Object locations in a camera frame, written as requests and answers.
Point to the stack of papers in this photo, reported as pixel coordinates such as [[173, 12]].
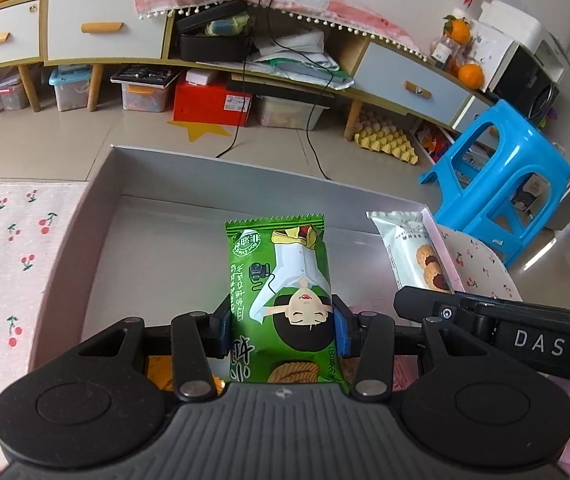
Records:
[[300, 57]]

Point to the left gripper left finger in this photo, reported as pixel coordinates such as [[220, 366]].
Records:
[[197, 337]]

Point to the orange white snack pack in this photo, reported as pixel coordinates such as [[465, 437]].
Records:
[[160, 372]]

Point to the upper orange fruit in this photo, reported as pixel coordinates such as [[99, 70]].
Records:
[[457, 29]]

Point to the pink cardboard box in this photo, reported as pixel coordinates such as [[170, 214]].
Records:
[[147, 240]]

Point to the blue lid storage bin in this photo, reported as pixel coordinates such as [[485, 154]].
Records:
[[70, 83]]

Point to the lower orange fruit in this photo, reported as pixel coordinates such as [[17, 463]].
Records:
[[471, 75]]

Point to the red shoe box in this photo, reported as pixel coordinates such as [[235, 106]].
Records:
[[211, 104]]

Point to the wooden TV cabinet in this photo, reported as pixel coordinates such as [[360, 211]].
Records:
[[326, 46]]

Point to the blue plastic stool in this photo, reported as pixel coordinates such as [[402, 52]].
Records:
[[479, 202]]

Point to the yellow egg tray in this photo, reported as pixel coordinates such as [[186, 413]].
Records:
[[381, 135]]

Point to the pink wafer pack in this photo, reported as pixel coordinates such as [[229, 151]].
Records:
[[405, 368]]

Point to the clear storage bin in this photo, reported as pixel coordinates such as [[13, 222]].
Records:
[[145, 88]]

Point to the orange fruit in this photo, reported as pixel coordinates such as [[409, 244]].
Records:
[[457, 29], [471, 75]]

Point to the green cartoon snack pack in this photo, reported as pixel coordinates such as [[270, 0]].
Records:
[[283, 320]]

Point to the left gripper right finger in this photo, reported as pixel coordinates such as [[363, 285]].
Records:
[[367, 342]]

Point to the black microwave oven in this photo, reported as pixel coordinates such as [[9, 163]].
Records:
[[521, 81]]

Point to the black open case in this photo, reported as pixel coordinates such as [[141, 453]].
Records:
[[214, 33]]

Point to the cherry print tablecloth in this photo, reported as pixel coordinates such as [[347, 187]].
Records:
[[33, 219]]

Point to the white jam cookie pack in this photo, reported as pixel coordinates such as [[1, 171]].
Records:
[[411, 252]]

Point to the yellow star floor sticker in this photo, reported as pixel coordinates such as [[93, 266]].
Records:
[[195, 130]]

